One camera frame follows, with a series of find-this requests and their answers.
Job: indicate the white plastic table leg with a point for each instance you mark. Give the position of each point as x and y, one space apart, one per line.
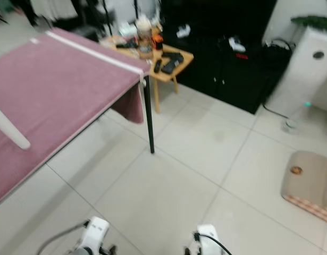
9 130

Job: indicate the beige floor mat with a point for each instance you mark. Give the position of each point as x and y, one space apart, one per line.
312 183

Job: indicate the clear glass cup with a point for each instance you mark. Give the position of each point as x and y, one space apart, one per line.
291 125

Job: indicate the black low cabinet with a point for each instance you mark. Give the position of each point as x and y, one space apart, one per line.
221 77

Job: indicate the wide black handheld device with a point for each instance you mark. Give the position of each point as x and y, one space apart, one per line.
172 62

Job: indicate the light wooden side table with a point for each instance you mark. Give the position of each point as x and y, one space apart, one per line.
179 59

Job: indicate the long white tape strip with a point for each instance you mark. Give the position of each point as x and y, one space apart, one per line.
99 53

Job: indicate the white handheld device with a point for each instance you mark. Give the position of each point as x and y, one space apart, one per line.
236 44

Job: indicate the black bag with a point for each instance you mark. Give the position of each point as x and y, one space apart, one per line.
275 56

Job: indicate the white air purifier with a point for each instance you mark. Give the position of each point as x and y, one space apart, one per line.
309 71

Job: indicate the brown jar with lid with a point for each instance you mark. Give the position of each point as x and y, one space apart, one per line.
144 37

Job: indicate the short white tape piece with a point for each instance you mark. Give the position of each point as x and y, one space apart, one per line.
33 40

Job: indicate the pale tissue pack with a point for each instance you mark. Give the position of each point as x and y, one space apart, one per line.
127 28

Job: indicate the clothes rack with garments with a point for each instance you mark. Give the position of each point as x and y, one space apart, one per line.
62 8

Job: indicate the green plant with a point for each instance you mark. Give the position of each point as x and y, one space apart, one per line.
312 22

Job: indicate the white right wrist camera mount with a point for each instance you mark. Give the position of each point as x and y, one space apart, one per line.
208 241

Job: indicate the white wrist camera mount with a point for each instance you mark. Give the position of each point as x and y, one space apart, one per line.
208 241
95 234

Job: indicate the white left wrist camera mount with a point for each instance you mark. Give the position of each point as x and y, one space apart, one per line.
95 234

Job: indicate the black metal table frame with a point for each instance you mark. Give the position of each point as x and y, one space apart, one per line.
149 114

